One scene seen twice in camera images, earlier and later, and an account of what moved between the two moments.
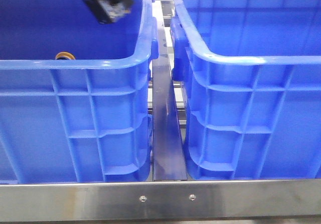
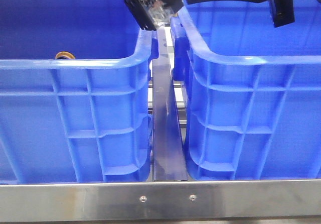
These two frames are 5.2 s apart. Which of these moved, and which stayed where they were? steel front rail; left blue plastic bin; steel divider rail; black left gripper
Moved: black left gripper
Stayed: steel divider rail; steel front rail; left blue plastic bin
